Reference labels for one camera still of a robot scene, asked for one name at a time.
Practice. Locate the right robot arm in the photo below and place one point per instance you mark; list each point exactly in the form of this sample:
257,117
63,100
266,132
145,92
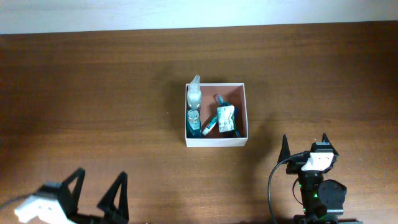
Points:
322,200

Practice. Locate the green toothpaste tube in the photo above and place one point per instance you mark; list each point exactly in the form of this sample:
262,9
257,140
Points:
210,125

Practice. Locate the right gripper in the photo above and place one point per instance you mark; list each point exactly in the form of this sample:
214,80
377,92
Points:
295,165

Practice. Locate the white sachet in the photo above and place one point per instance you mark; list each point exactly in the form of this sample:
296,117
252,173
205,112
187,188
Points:
226,118

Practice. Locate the white cardboard box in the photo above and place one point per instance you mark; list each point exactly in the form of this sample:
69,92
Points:
233,93

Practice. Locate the teal mouthwash bottle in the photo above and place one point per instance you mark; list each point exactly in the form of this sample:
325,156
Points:
193,124

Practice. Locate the clear spray bottle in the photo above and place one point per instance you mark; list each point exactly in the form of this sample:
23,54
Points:
194,94

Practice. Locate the blue white toothbrush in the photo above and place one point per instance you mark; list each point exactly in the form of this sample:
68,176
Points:
220,100

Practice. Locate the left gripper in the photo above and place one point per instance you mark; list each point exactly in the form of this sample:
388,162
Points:
107,203

